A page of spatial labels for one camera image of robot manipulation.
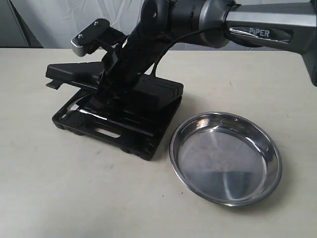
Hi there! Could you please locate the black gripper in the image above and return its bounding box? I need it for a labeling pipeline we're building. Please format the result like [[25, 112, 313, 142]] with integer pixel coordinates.
[[98, 23, 165, 96]]

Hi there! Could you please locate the black plastic tool case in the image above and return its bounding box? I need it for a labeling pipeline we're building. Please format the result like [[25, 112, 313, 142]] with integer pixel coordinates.
[[46, 61, 184, 161]]

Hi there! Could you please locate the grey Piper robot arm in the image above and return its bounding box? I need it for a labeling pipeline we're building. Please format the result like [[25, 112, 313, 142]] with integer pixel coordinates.
[[99, 0, 317, 93]]

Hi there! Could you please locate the white backdrop curtain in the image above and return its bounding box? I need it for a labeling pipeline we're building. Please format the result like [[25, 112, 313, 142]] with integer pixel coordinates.
[[0, 0, 317, 52]]

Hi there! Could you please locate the round stainless steel tray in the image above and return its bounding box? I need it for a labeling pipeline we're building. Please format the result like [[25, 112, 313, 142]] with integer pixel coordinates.
[[169, 112, 283, 207]]

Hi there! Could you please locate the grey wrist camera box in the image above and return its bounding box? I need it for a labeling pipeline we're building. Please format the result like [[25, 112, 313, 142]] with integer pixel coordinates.
[[71, 18, 110, 57]]

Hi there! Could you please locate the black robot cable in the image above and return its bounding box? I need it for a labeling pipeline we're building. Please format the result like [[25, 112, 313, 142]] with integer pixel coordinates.
[[148, 27, 226, 77]]

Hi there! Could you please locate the claw hammer black handle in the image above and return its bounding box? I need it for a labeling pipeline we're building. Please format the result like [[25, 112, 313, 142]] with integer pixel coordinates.
[[60, 96, 154, 136]]

